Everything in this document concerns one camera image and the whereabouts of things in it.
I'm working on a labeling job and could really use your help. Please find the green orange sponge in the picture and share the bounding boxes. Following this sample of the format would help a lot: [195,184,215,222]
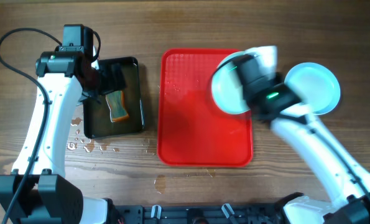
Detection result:
[106,91,129,123]

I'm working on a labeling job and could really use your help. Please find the light blue plate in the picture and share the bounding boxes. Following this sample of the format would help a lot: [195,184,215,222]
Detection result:
[211,51,250,114]
[284,62,341,115]

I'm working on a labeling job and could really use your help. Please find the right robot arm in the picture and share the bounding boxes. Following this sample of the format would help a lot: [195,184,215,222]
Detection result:
[232,54,370,223]

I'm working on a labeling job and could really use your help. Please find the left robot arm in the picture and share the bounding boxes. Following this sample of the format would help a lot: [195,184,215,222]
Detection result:
[0,51,124,223]

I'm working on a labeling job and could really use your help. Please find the black water tray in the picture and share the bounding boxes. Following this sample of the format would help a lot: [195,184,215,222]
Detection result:
[83,57,144,139]

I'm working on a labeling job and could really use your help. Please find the red plastic tray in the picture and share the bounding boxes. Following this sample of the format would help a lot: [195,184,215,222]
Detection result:
[157,49,253,167]

